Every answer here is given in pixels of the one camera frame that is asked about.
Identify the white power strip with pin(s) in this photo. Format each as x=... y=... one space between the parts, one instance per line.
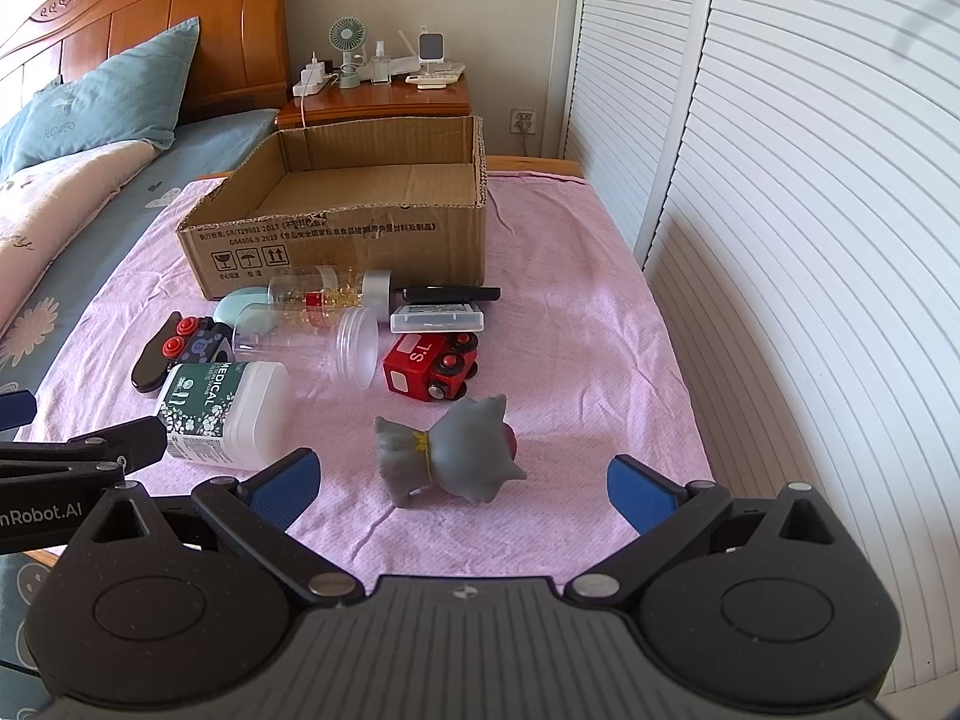
x=313 y=78

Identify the light blue oval case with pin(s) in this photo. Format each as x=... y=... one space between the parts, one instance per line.
x=248 y=310

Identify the dark blue toy train block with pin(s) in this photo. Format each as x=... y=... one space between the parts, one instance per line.
x=196 y=340

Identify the white smart display clock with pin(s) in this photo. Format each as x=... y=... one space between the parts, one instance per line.
x=431 y=51

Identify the grey cat figurine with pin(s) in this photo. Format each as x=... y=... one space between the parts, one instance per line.
x=469 y=453

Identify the pink cloth cover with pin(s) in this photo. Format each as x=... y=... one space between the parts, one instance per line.
x=578 y=347

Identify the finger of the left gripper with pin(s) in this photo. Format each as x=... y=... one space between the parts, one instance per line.
x=17 y=409
x=134 y=445

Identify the black remote device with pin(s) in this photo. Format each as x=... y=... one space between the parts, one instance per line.
x=447 y=294

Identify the green mini desk fan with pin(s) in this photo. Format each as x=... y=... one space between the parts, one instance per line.
x=348 y=35

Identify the pink floral quilt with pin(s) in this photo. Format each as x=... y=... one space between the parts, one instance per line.
x=45 y=206

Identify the clear small spray bottle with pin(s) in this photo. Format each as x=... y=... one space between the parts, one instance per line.
x=381 y=73

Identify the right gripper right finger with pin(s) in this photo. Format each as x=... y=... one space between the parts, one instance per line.
x=674 y=523

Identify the wooden nightstand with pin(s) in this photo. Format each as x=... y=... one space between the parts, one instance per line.
x=368 y=101

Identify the white router box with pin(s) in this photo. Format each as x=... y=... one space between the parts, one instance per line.
x=399 y=66

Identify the wall power outlet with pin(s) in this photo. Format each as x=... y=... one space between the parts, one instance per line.
x=522 y=121

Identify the blue grey bed sheet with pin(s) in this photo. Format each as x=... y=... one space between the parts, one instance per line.
x=53 y=310

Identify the brown cardboard box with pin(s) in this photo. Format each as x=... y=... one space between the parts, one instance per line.
x=405 y=194

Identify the wooden bed headboard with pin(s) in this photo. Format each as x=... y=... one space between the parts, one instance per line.
x=241 y=62

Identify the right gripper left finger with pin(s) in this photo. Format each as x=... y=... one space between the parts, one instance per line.
x=251 y=518

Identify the white remote control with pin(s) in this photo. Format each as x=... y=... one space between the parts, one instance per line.
x=435 y=79

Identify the yellow capsule bottle silver cap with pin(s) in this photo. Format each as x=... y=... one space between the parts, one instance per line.
x=324 y=290

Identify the clear plastic labelled case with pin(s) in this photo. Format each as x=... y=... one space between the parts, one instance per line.
x=423 y=319

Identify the black oval glossy object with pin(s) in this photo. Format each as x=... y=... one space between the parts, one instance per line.
x=158 y=355

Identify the red toy train block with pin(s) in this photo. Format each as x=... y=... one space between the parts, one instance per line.
x=433 y=367

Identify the blue pillow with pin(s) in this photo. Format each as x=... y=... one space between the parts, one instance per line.
x=135 y=95

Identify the clear plastic jar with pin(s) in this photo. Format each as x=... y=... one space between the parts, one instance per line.
x=342 y=349

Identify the white green medical bottle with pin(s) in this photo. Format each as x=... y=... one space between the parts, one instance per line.
x=233 y=415

